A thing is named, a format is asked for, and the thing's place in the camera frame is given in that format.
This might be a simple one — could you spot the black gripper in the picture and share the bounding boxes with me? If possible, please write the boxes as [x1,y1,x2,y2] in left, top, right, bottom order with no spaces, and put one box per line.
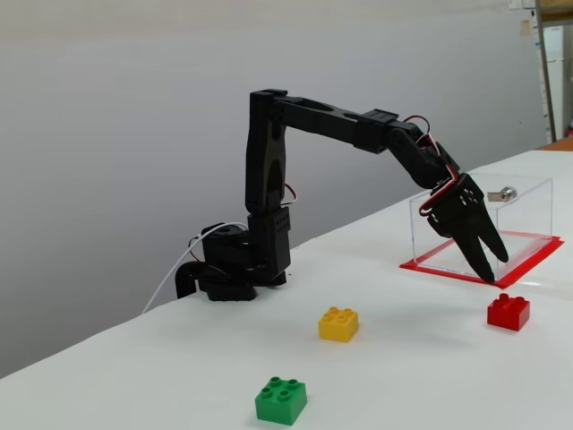
[423,171,510,284]

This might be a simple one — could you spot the red lego brick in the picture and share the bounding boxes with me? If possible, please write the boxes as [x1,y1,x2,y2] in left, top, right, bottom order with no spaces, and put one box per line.
[486,293,531,332]

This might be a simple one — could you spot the silver box lock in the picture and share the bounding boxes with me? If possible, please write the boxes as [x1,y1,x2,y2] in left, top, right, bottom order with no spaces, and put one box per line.
[487,185,518,203]

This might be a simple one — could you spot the transparent plastic box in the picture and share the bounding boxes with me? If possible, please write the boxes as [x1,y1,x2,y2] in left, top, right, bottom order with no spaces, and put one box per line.
[410,177,554,281]

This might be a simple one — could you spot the yellow lego brick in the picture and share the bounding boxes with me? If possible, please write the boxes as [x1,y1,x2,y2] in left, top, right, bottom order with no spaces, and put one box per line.
[318,306,360,344]

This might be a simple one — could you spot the green lego brick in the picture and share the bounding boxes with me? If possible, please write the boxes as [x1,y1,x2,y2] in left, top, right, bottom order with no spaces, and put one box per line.
[254,376,308,425]

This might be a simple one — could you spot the wooden table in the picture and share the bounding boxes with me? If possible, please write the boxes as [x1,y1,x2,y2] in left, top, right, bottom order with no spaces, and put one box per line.
[536,136,573,152]

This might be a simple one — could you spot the black table clamp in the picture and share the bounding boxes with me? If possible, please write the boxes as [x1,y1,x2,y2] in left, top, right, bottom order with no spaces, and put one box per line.
[174,261,207,300]

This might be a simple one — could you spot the gripper servo wire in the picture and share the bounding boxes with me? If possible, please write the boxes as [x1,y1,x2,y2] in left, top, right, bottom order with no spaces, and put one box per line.
[418,165,462,219]

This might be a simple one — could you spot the red tape frame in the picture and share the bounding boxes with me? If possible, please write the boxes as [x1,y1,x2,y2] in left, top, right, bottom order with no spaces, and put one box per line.
[399,229,565,288]

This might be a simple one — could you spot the wrist servo wire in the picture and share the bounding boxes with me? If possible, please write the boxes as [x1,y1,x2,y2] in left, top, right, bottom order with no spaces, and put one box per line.
[405,116,438,156]

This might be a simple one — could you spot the grey metal shelf post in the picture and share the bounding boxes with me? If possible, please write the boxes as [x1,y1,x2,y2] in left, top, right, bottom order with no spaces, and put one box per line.
[535,0,560,144]

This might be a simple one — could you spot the white cable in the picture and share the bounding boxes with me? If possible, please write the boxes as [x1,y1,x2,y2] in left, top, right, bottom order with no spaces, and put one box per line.
[142,222,250,314]

